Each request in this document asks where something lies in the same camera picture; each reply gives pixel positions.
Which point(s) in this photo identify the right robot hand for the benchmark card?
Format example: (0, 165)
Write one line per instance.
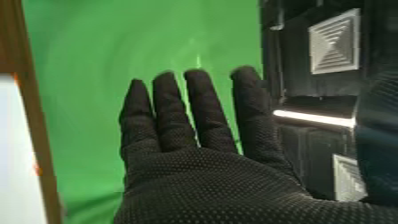
(206, 186)

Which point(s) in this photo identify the white sheet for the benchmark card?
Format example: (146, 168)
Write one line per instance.
(18, 150)

